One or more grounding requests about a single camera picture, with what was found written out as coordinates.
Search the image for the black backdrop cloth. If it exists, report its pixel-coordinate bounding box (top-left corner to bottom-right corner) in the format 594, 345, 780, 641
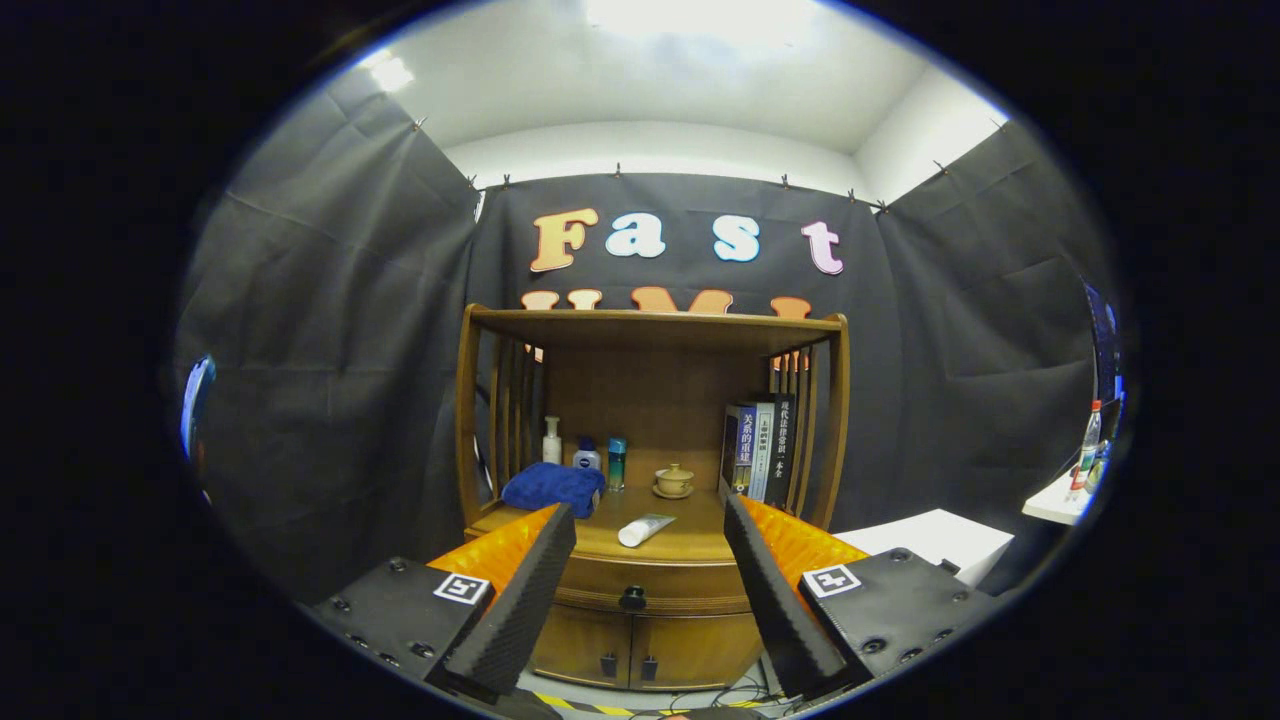
175, 70, 1126, 601

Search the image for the pale spine book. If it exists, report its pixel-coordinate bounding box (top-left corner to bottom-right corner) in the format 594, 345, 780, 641
748, 401, 776, 503

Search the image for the white squeeze tube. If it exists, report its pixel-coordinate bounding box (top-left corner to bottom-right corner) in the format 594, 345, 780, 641
617, 514, 678, 549

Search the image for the folded blue towel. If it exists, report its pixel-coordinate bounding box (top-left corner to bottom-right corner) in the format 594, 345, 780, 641
501, 462, 606, 519

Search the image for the white side table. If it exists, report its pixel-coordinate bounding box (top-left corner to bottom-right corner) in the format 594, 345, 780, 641
1022, 470, 1101, 527

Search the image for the brown wooden drawer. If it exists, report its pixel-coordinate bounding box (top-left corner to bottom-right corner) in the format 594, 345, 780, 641
555, 553, 753, 616

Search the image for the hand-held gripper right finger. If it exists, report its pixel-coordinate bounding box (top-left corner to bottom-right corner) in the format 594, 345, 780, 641
722, 492, 1001, 701

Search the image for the white low cabinet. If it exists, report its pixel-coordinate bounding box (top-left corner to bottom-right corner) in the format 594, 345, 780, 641
832, 508, 1015, 591

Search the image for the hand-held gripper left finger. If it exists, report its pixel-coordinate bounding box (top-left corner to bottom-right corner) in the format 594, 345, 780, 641
310, 502, 578, 701

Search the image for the wooden countertop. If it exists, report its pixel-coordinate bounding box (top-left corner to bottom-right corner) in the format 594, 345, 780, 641
468, 487, 831, 564

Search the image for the wooden cabinet door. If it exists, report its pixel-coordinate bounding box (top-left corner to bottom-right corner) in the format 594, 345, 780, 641
530, 603, 633, 691
628, 612, 763, 693

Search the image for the red label water bottle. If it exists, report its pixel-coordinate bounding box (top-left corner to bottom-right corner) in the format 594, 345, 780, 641
1070, 400, 1103, 491

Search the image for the small ceiling light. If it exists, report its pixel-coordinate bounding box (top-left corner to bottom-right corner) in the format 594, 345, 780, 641
365, 50, 416, 93

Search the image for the dark monitor screen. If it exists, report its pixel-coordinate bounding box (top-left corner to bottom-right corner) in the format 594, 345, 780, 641
1083, 282, 1126, 406

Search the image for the brown wooden cabinet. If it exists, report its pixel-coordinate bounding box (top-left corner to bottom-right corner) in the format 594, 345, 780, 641
455, 303, 849, 693

